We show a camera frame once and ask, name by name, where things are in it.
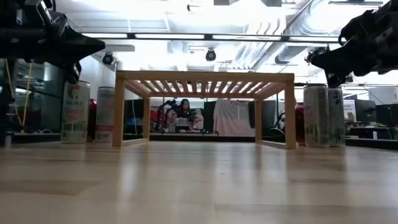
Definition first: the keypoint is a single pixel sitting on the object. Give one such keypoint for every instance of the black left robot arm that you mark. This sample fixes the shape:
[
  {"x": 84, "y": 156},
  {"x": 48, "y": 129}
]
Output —
[{"x": 12, "y": 43}]

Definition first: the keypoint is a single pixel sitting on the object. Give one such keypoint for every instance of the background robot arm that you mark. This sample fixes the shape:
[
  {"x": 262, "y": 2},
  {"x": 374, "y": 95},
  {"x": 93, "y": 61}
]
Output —
[{"x": 163, "y": 107}]

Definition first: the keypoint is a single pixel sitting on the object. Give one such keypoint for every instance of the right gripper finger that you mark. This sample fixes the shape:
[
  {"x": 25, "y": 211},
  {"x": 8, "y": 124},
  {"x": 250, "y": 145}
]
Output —
[
  {"x": 334, "y": 79},
  {"x": 329, "y": 59}
]

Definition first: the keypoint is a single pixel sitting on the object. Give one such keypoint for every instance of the black ceiling spotlight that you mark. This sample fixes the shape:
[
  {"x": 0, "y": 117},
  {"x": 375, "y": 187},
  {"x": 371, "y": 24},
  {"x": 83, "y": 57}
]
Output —
[
  {"x": 210, "y": 55},
  {"x": 107, "y": 58}
]

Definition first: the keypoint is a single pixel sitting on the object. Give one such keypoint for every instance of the white cloth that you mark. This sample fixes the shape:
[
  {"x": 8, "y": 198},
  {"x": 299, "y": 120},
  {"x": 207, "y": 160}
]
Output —
[{"x": 231, "y": 119}]

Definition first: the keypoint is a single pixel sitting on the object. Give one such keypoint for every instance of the black computer monitor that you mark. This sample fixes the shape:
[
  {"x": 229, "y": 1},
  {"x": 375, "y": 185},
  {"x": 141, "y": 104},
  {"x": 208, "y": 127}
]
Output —
[
  {"x": 387, "y": 115},
  {"x": 365, "y": 110}
]

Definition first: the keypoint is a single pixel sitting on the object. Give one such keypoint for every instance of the tall white beverage can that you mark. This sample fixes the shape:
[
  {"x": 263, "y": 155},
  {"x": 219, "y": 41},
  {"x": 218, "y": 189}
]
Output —
[
  {"x": 75, "y": 115},
  {"x": 338, "y": 118},
  {"x": 105, "y": 115},
  {"x": 316, "y": 118}
]

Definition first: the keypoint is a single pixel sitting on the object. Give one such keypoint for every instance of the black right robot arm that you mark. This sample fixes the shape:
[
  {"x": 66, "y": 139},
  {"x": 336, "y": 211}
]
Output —
[{"x": 391, "y": 46}]

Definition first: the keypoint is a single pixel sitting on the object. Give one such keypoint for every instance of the wooden slatted shelf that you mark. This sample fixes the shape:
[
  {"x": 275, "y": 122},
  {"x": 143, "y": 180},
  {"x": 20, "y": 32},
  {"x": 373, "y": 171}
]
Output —
[{"x": 202, "y": 76}]

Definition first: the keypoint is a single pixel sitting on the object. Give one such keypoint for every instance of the long ceiling light strip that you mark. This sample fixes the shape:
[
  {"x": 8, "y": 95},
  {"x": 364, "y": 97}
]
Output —
[{"x": 169, "y": 36}]

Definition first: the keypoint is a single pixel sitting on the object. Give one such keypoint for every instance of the black partition panel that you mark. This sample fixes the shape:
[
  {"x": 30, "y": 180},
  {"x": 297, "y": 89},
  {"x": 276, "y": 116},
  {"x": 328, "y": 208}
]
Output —
[
  {"x": 269, "y": 115},
  {"x": 210, "y": 115}
]

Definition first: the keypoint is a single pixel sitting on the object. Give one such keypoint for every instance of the person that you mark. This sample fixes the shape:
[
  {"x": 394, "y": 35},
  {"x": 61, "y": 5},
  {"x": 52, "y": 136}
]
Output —
[{"x": 185, "y": 109}]

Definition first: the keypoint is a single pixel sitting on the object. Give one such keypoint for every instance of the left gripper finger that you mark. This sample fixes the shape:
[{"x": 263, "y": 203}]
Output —
[
  {"x": 84, "y": 46},
  {"x": 74, "y": 73}
]

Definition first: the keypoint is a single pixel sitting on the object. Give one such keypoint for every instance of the red cola can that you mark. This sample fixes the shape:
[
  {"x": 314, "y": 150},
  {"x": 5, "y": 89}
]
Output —
[
  {"x": 299, "y": 121},
  {"x": 92, "y": 118}
]

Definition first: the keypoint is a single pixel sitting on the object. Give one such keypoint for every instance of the black metal table frame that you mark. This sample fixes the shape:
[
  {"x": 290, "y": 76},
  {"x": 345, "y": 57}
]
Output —
[{"x": 186, "y": 137}]

